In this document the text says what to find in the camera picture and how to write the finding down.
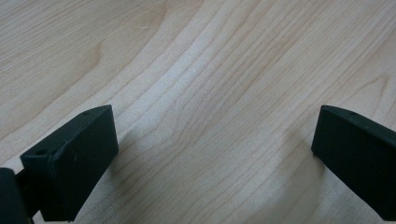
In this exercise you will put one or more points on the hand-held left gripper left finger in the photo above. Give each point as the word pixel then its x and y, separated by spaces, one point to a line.
pixel 71 161

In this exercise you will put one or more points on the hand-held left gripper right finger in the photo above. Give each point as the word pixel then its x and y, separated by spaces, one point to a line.
pixel 358 155

